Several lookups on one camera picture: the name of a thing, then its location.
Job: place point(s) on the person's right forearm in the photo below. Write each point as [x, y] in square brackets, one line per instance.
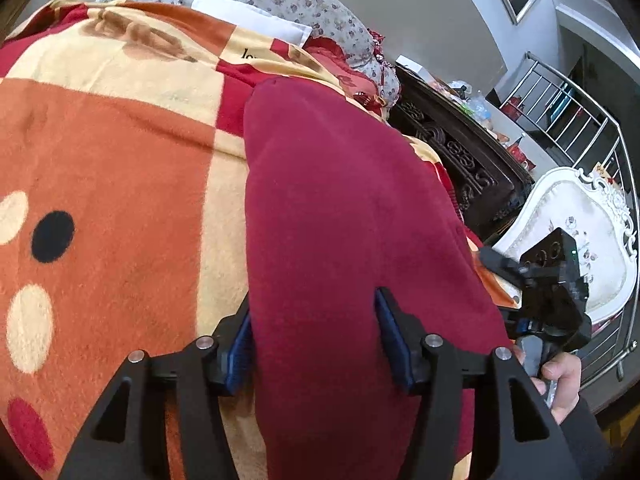
[585, 440]

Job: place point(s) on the metal stair railing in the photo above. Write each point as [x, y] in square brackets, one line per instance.
[600, 130]

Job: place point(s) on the red ruffled cloth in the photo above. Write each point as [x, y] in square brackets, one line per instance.
[345, 70]

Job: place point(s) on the person's right hand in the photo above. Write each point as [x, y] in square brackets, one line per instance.
[565, 380]

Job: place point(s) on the dark carved wooden furniture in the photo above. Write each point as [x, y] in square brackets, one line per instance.
[465, 160]

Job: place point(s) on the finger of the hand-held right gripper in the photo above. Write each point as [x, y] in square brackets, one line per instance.
[500, 262]

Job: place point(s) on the clear plastic bottle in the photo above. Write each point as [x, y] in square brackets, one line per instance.
[478, 102]

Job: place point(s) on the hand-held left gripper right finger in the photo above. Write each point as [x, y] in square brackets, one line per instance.
[395, 340]

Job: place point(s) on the white ornate chair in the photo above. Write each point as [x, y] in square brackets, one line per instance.
[565, 210]

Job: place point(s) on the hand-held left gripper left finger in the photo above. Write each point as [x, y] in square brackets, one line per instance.
[241, 355]

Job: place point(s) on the maroon garment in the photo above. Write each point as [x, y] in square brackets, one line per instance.
[350, 240]

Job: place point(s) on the orange red printed blanket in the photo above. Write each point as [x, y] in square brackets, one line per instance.
[125, 170]

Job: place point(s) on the white pillow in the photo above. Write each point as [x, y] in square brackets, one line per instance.
[250, 17]

